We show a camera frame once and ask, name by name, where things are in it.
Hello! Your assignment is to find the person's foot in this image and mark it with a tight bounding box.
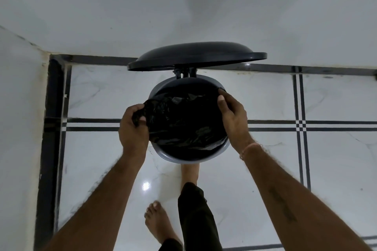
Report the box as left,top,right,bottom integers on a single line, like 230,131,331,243
144,201,184,247
180,162,200,193

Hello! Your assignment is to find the orange thread wristband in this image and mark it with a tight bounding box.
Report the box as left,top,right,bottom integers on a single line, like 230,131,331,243
239,143,261,161

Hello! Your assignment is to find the person's left forearm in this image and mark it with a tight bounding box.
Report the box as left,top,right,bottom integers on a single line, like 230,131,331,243
41,151,147,251

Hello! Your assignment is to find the dark grey bin lid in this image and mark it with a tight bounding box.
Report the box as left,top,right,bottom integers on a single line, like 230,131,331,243
127,42,268,72

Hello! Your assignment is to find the person's right foot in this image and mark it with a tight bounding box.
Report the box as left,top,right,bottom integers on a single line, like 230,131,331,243
180,162,200,193

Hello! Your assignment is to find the grey pedal trash bin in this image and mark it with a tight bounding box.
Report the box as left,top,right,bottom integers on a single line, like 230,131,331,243
148,76,230,165

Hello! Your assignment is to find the person's right forearm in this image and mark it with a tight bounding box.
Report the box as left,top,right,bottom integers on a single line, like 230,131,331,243
240,143,373,251

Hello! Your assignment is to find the black trouser leg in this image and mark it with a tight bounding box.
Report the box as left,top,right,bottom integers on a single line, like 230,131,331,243
158,238,184,251
178,182,223,251

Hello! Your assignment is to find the person's left hand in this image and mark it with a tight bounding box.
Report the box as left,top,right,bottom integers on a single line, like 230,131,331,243
118,104,149,161

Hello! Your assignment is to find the black plastic garbage bag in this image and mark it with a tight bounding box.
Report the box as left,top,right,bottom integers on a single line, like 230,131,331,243
132,86,229,152

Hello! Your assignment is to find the person's right hand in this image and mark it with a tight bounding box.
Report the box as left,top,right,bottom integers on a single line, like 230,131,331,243
217,88,256,155

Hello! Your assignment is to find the person's left foot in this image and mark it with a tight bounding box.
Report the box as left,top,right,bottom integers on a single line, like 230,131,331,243
144,201,184,247

